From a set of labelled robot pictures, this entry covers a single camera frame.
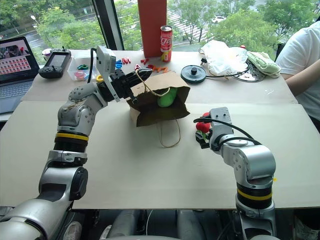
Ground tall red box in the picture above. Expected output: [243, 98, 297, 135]
[137, 0, 168, 59]

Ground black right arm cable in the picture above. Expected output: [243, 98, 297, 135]
[193, 117, 262, 147]

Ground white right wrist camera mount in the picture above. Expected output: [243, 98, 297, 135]
[208, 106, 235, 151]

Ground clear plastic box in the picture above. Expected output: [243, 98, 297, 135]
[66, 55, 101, 82]

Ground black round disc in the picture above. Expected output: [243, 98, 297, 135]
[180, 64, 208, 83]

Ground brown paper bag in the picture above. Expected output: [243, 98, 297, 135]
[125, 69, 192, 149]

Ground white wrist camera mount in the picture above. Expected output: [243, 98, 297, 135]
[208, 106, 235, 151]
[95, 45, 122, 103]

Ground red letter magnets row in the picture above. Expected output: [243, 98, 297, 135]
[146, 64, 169, 74]

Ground black handheld controller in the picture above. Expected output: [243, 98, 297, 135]
[38, 46, 72, 80]

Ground white plastic bag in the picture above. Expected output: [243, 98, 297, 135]
[199, 39, 249, 77]

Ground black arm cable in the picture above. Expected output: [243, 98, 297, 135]
[86, 47, 98, 84]
[193, 117, 262, 147]

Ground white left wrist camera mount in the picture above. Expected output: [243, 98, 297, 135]
[95, 45, 122, 103]

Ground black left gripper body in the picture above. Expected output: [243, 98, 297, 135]
[109, 69, 139, 105]

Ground red soda can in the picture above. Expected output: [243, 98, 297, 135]
[159, 24, 174, 64]

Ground person in white shirt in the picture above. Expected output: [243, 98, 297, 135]
[274, 20, 320, 121]

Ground red and green plush toy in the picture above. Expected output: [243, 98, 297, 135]
[195, 112, 213, 140]

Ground open laptop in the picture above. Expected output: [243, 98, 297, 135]
[0, 36, 41, 115]

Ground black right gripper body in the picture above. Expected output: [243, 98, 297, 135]
[199, 136, 213, 150]

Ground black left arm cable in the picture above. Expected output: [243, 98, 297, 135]
[86, 47, 98, 84]

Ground round metal plate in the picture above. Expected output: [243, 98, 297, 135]
[231, 59, 266, 82]

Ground pale green cloth pouch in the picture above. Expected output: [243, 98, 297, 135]
[245, 50, 282, 79]

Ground black window frame post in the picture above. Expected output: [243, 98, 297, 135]
[90, 0, 125, 51]

